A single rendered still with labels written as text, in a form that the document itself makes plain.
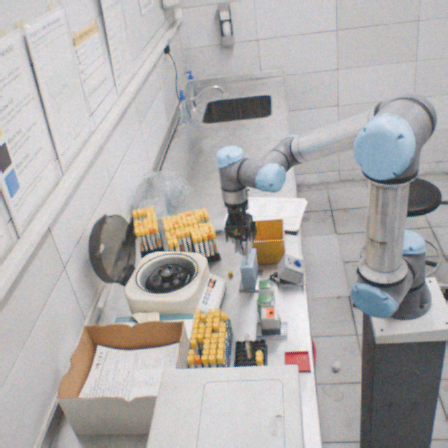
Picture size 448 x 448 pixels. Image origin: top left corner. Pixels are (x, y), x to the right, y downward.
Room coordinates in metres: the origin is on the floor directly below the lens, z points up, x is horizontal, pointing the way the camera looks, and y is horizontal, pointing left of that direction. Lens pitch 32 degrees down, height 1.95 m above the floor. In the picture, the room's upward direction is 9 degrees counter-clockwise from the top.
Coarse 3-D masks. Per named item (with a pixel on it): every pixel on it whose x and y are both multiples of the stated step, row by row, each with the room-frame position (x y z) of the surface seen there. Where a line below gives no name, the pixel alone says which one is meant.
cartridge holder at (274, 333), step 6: (258, 324) 1.07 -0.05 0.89; (282, 324) 1.06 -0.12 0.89; (258, 330) 1.05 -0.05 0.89; (264, 330) 1.03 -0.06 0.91; (270, 330) 1.02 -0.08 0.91; (276, 330) 1.02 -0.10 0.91; (282, 330) 1.04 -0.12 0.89; (258, 336) 1.03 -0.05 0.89; (264, 336) 1.03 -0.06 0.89; (270, 336) 1.02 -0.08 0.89; (276, 336) 1.02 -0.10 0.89; (282, 336) 1.02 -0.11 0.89
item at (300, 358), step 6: (288, 354) 0.95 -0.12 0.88; (294, 354) 0.95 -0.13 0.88; (300, 354) 0.95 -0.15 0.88; (306, 354) 0.94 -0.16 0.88; (288, 360) 0.93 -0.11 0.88; (294, 360) 0.93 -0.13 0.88; (300, 360) 0.93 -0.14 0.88; (306, 360) 0.92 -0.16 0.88; (300, 366) 0.91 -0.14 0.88; (306, 366) 0.90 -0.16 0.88
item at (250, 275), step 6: (252, 252) 1.31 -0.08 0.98; (252, 258) 1.28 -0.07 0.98; (246, 264) 1.26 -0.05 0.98; (252, 264) 1.25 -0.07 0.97; (240, 270) 1.25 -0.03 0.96; (246, 270) 1.24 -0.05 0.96; (252, 270) 1.24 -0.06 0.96; (258, 270) 1.33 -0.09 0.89; (246, 276) 1.24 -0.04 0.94; (252, 276) 1.24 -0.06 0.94; (258, 276) 1.30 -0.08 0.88; (240, 282) 1.28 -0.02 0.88; (246, 282) 1.24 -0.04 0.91; (252, 282) 1.24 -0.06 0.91; (240, 288) 1.25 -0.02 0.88; (246, 288) 1.24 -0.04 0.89; (252, 288) 1.24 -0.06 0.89
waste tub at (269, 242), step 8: (256, 224) 1.50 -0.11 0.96; (264, 224) 1.49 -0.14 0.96; (272, 224) 1.49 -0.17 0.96; (280, 224) 1.48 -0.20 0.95; (256, 232) 1.50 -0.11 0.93; (264, 232) 1.49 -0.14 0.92; (272, 232) 1.49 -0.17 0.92; (280, 232) 1.48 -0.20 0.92; (256, 240) 1.50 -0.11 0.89; (264, 240) 1.49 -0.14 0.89; (272, 240) 1.36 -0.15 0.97; (280, 240) 1.36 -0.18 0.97; (256, 248) 1.37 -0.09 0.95; (264, 248) 1.37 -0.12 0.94; (272, 248) 1.36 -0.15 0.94; (280, 248) 1.36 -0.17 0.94; (256, 256) 1.37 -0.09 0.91; (264, 256) 1.37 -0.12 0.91; (272, 256) 1.36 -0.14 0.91; (280, 256) 1.36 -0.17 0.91
